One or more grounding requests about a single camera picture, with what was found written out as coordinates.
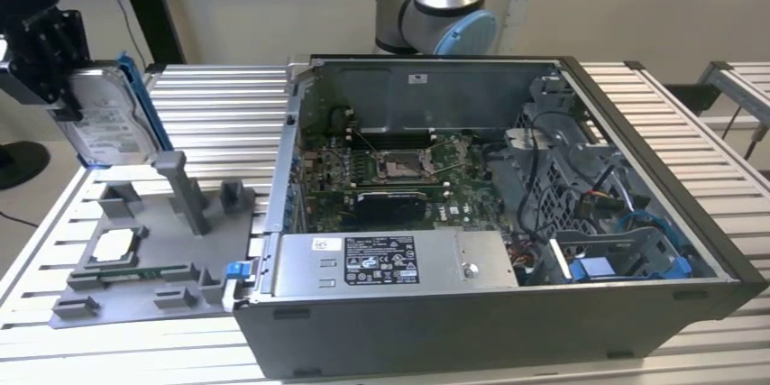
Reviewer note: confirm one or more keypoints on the hard disk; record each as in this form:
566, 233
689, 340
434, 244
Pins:
109, 128

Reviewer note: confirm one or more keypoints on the empty blue disk carrier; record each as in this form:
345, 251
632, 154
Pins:
596, 271

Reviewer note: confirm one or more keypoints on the grey metal disk bay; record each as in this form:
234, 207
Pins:
650, 241

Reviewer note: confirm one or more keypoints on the black round stand foot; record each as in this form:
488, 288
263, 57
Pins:
20, 164

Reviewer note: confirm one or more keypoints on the silver CPU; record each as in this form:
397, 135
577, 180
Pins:
115, 245

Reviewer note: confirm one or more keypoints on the grey parts rack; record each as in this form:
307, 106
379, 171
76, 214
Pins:
181, 250

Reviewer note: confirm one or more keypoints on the thin locking lever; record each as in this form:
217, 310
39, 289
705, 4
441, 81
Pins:
369, 141

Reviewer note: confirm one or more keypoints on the blue case latch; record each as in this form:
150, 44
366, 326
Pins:
235, 268

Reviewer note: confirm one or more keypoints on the black RAM slot row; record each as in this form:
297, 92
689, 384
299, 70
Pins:
391, 134
397, 185

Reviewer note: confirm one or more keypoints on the silver power supply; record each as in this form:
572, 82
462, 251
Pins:
301, 263

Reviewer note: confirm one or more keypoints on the CPU socket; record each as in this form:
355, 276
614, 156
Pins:
399, 168

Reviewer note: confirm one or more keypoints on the black graphics card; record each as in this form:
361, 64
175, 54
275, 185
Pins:
391, 207

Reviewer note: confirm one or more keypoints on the green motherboard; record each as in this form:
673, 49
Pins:
469, 204

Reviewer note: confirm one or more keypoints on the shiny silver tab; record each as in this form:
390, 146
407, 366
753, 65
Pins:
526, 139

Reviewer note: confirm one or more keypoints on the black open PC case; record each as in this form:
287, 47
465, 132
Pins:
421, 335

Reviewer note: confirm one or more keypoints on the aluminium side table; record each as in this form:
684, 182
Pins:
737, 83

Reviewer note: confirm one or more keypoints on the black upright post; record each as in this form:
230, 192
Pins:
159, 6

